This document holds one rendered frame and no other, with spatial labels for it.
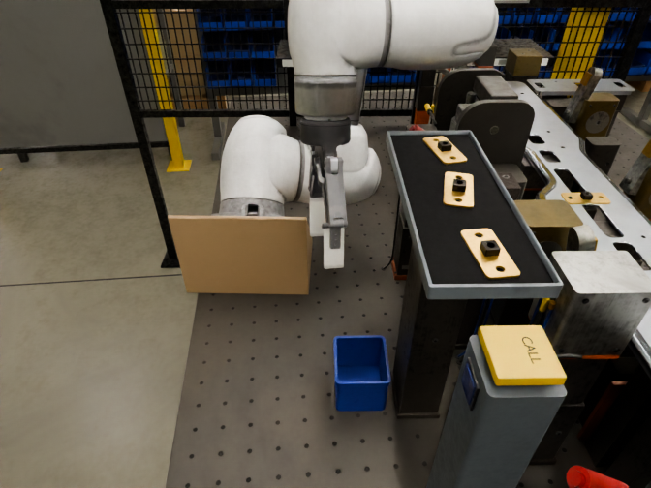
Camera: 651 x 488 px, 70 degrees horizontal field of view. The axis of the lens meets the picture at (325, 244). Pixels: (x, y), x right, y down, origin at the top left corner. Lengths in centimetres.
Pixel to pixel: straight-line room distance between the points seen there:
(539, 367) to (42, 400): 183
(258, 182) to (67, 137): 233
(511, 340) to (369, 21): 43
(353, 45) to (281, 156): 51
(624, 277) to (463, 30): 37
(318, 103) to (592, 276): 41
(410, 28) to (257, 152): 55
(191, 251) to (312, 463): 52
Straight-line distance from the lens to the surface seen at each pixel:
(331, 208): 65
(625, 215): 103
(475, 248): 55
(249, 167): 110
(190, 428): 95
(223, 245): 106
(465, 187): 65
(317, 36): 66
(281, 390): 96
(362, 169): 116
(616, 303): 66
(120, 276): 242
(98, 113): 319
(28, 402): 208
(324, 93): 67
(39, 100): 327
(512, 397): 45
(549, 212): 81
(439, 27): 69
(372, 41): 67
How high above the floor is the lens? 149
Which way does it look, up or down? 38 degrees down
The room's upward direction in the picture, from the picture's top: straight up
